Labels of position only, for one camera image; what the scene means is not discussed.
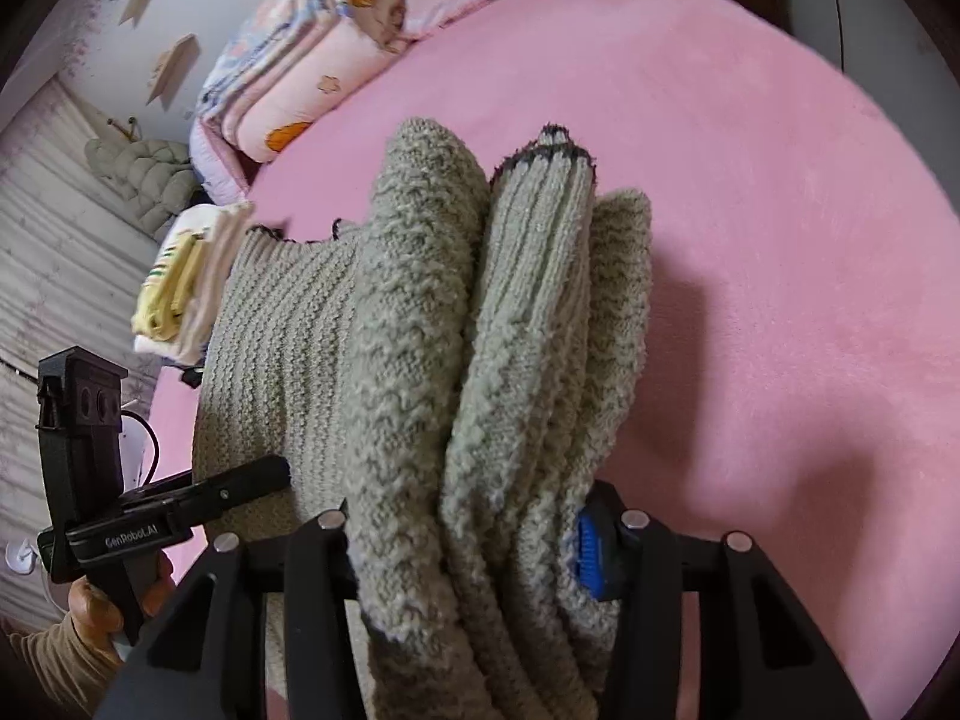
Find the beige knit cardigan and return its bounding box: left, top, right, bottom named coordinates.
left=192, top=119, right=652, bottom=718

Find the pink bed sheet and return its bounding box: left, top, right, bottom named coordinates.
left=145, top=0, right=960, bottom=720

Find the stack of folded clothes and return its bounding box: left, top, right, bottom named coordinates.
left=130, top=202, right=254, bottom=369

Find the tan sleeve forearm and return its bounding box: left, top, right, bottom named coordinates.
left=2, top=613, right=122, bottom=718

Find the person's left hand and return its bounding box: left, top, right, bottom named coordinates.
left=68, top=553, right=176, bottom=639

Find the folded pink floral quilt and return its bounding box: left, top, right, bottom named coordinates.
left=189, top=0, right=407, bottom=205

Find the grey puffer jacket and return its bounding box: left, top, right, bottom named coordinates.
left=85, top=138, right=200, bottom=241

